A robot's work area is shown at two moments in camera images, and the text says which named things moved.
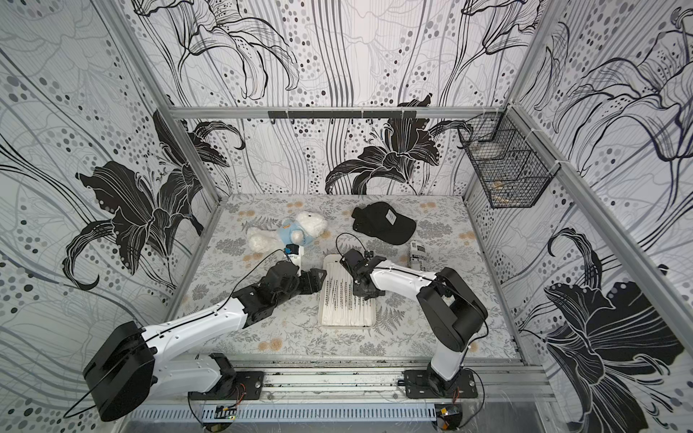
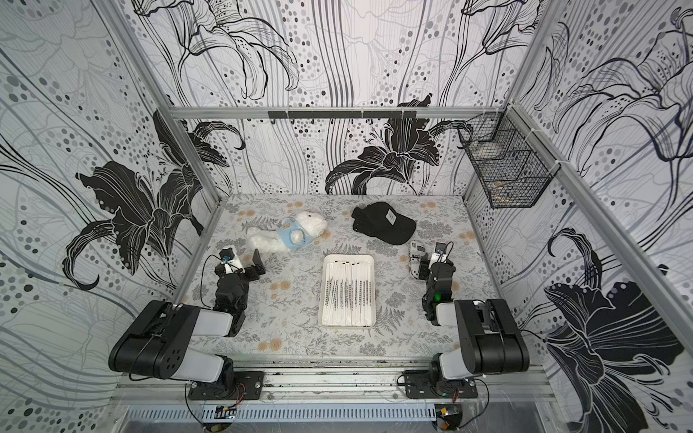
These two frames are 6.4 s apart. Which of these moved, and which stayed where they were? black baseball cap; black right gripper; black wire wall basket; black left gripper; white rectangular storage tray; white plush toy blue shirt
Moved: black left gripper; black right gripper
Stayed: black wire wall basket; white plush toy blue shirt; black baseball cap; white rectangular storage tray
